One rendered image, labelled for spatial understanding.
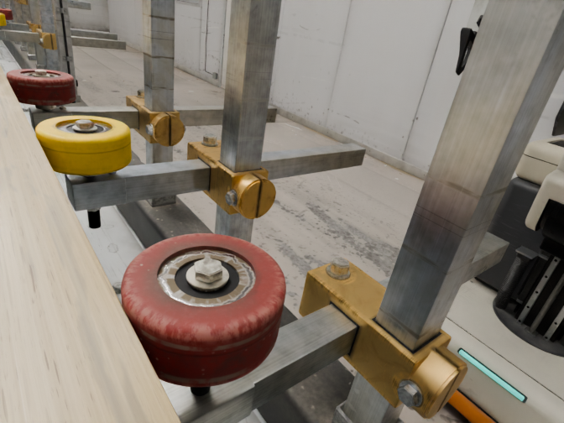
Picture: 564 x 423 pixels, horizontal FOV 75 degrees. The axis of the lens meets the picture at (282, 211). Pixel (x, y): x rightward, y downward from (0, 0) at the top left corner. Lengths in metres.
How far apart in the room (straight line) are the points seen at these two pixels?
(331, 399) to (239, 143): 0.28
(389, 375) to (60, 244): 0.24
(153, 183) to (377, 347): 0.28
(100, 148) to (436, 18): 3.16
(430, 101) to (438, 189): 3.08
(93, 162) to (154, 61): 0.28
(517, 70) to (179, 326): 0.20
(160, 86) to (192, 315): 0.49
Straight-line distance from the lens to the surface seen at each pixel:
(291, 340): 0.28
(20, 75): 0.62
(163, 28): 0.62
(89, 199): 0.41
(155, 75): 0.62
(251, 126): 0.41
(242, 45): 0.39
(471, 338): 1.27
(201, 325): 0.16
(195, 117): 0.71
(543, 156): 1.36
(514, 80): 0.22
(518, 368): 1.27
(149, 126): 0.62
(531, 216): 1.10
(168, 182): 0.43
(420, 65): 3.39
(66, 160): 0.38
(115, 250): 0.72
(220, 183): 0.43
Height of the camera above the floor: 1.02
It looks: 27 degrees down
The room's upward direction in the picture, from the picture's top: 9 degrees clockwise
